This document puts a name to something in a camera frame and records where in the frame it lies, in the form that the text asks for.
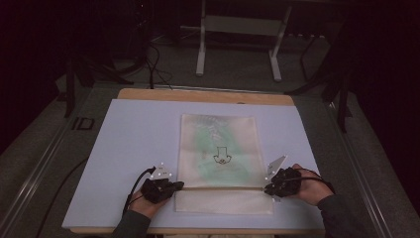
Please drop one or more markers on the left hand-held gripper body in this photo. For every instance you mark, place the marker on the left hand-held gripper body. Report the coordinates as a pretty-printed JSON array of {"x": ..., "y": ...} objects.
[{"x": 157, "y": 191}]

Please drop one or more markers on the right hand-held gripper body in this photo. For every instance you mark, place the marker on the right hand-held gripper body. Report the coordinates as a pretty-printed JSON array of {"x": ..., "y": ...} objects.
[{"x": 287, "y": 183}]

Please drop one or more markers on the clear plastic bag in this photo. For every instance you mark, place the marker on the clear plastic bag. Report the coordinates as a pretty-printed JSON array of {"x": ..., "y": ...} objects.
[{"x": 224, "y": 203}]

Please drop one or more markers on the green garment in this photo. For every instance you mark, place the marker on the green garment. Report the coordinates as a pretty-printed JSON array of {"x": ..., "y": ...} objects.
[{"x": 208, "y": 145}]

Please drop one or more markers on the person's left hand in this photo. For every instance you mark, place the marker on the person's left hand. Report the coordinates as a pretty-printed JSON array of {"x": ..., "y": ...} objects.
[{"x": 145, "y": 206}]

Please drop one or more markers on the person's right hand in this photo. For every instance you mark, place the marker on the person's right hand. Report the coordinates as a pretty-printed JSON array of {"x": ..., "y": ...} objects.
[{"x": 313, "y": 190}]

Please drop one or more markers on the pale lavender table mat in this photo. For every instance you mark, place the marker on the pale lavender table mat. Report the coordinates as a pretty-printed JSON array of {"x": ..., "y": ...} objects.
[{"x": 132, "y": 139}]

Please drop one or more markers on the wooden table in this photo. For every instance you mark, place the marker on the wooden table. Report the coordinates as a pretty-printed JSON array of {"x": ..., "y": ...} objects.
[{"x": 204, "y": 96}]

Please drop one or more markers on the black tripod stand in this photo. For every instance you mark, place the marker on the black tripod stand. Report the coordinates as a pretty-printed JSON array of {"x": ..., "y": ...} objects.
[
  {"x": 89, "y": 71},
  {"x": 333, "y": 82}
]

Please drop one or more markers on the white metal stand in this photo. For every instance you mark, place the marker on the white metal stand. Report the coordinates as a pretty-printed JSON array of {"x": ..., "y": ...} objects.
[{"x": 242, "y": 25}]

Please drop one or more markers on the metal floor rail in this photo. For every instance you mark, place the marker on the metal floor rail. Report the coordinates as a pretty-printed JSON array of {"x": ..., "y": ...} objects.
[
  {"x": 29, "y": 183},
  {"x": 360, "y": 172}
]

